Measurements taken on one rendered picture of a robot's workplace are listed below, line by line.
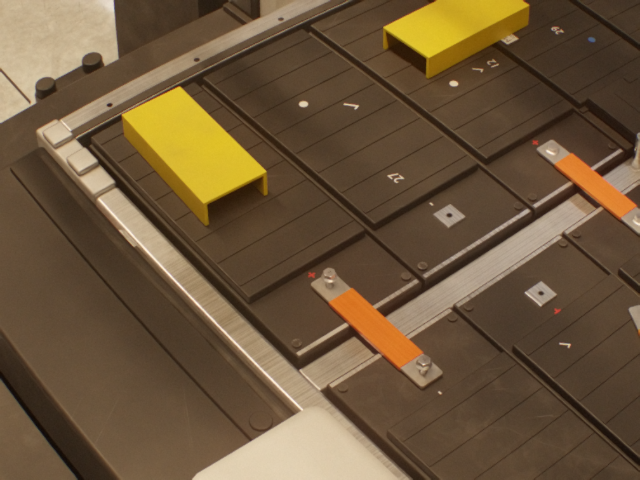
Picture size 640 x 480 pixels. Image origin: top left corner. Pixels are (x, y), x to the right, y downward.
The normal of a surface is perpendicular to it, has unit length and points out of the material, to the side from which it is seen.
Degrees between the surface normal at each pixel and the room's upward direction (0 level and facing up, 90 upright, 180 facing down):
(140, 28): 90
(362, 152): 0
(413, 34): 0
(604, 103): 0
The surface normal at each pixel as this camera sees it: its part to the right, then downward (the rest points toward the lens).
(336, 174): 0.00, -0.69
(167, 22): -0.67, 0.54
